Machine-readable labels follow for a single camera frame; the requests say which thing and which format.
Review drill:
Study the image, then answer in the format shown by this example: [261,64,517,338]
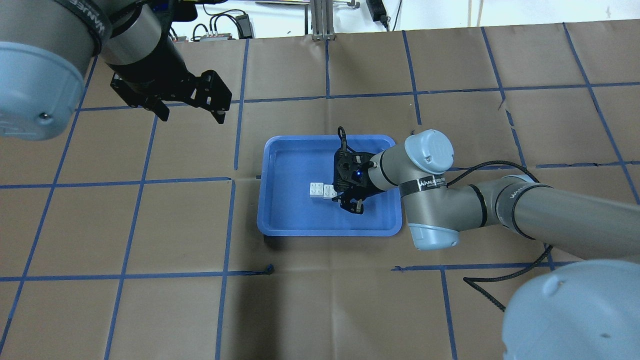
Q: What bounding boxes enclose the black power adapter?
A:
[365,0,390,32]

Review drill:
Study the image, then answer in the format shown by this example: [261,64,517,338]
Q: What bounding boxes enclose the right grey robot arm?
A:
[333,127,640,360]

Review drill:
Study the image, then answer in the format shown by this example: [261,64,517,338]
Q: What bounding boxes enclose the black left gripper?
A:
[110,45,233,125]

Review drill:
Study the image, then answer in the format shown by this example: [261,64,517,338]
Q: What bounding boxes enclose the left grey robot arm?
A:
[0,0,233,141]

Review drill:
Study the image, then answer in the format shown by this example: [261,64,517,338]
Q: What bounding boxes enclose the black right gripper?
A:
[331,148,382,215]

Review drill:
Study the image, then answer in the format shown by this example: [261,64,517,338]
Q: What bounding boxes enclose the white block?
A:
[308,182,325,199]
[322,183,338,199]

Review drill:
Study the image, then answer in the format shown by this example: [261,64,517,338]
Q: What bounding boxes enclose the blue plastic tray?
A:
[257,135,403,237]

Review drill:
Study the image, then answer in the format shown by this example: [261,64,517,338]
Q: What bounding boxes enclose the black cable bundle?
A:
[170,0,256,42]

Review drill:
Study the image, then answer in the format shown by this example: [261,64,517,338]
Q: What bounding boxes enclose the brown paper table cover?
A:
[1,20,639,360]

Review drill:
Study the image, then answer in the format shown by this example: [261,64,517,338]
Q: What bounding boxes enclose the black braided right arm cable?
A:
[337,126,556,313]

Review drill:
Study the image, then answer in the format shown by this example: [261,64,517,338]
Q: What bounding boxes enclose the aluminium frame post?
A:
[309,0,336,42]

